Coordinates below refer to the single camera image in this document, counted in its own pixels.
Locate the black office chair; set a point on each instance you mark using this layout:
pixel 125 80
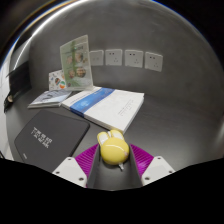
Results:
pixel 20 81

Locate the green leaflet in clear stand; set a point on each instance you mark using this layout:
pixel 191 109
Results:
pixel 76 63

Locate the yellow computer mouse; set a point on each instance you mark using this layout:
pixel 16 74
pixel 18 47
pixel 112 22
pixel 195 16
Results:
pixel 113 150

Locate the white book with blue band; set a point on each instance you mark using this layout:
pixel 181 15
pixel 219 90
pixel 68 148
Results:
pixel 113 106

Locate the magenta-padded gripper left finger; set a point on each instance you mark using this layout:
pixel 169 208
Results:
pixel 68 170

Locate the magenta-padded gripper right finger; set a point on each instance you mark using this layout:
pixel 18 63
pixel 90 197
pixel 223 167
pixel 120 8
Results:
pixel 156 168

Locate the colourful printed card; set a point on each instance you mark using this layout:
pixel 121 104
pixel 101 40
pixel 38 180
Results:
pixel 56 80

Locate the black mouse pad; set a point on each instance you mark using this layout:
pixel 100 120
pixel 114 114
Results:
pixel 50 136

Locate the grey booklet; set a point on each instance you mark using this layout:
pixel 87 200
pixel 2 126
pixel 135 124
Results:
pixel 46 98

